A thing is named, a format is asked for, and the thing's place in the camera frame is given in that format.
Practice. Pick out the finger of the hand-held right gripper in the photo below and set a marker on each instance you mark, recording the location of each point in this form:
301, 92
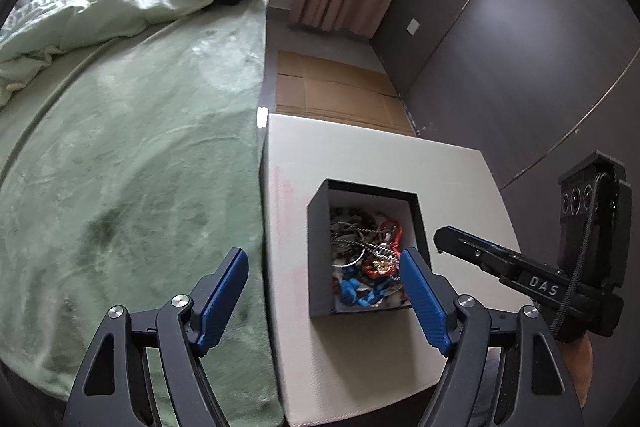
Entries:
465, 247

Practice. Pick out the black jewelry box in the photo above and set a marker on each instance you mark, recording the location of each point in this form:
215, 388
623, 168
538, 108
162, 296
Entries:
320, 267

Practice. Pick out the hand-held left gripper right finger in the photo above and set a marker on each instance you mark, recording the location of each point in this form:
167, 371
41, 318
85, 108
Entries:
422, 299

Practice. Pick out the flattened cardboard sheets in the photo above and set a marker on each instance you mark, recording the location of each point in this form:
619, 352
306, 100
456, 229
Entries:
330, 87

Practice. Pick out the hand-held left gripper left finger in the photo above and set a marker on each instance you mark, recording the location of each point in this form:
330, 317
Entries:
222, 299

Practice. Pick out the white wall socket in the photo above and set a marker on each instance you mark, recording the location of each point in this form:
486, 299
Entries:
413, 26

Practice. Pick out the person's right forearm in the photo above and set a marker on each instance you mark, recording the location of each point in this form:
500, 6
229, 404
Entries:
577, 362

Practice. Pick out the pile of mixed jewelry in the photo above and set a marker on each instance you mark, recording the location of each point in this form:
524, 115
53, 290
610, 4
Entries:
367, 257

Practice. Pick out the bed with green blanket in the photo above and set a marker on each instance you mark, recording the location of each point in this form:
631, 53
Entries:
135, 167

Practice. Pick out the white low table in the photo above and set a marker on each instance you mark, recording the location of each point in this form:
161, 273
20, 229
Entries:
310, 357

